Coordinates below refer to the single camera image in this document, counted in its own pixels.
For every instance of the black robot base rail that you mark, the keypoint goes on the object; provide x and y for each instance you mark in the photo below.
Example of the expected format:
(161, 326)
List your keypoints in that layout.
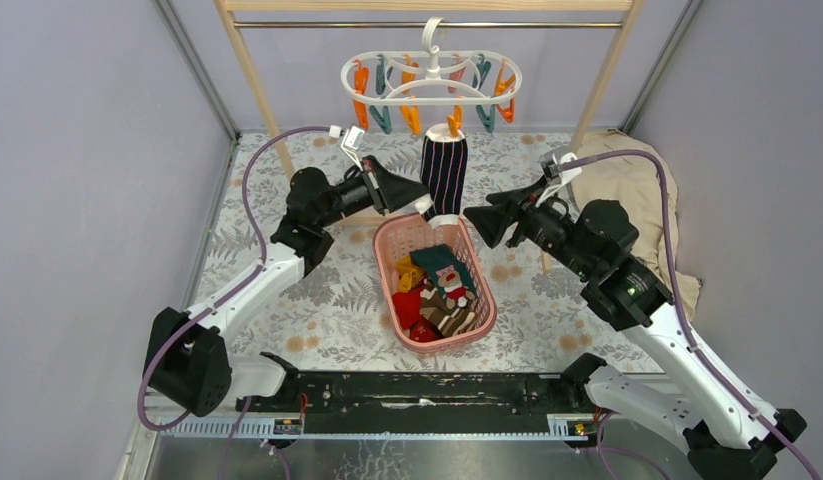
(423, 403)

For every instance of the red santa sock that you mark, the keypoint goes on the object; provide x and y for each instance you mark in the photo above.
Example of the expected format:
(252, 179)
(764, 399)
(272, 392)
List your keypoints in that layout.
(407, 306)

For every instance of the brown white striped sock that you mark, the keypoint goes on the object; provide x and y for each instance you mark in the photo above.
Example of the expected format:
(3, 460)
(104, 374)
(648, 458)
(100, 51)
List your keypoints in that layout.
(448, 321)

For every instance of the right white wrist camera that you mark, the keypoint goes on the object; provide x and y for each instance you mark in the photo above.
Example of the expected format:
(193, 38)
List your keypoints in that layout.
(555, 172)

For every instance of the pink plastic laundry basket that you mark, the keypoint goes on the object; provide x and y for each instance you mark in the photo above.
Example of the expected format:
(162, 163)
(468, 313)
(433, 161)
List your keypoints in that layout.
(397, 238)

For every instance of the black white striped sock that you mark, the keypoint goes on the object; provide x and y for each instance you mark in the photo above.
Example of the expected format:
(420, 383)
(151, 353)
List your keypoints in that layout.
(444, 163)

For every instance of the teal sock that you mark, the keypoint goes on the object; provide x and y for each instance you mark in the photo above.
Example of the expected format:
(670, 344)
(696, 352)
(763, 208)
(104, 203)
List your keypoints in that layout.
(448, 274)

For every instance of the mustard yellow sock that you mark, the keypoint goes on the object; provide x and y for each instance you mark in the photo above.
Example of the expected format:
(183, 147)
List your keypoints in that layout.
(411, 275)

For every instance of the white clip sock hanger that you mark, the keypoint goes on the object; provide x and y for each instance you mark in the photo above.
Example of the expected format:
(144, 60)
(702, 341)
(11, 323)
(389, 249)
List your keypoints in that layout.
(431, 75)

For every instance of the beige cloth pile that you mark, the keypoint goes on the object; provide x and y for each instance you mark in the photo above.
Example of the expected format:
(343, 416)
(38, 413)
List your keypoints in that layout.
(634, 182)

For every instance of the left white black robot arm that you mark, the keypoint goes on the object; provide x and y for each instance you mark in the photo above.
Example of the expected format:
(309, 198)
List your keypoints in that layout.
(188, 358)

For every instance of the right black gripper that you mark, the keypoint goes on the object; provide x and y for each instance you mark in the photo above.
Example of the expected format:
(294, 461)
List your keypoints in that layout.
(493, 220)

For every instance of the wooden clothes rack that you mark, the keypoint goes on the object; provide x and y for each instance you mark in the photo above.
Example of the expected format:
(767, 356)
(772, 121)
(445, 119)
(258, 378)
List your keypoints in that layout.
(622, 27)

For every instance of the yellow orange clothes peg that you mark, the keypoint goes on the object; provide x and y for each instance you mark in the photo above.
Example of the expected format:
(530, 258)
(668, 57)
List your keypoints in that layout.
(454, 121)

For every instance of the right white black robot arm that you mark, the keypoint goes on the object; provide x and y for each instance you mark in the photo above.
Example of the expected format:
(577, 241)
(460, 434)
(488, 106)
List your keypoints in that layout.
(724, 433)

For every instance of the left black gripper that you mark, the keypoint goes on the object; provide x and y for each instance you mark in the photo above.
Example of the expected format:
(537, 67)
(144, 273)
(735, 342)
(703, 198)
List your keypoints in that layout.
(384, 191)

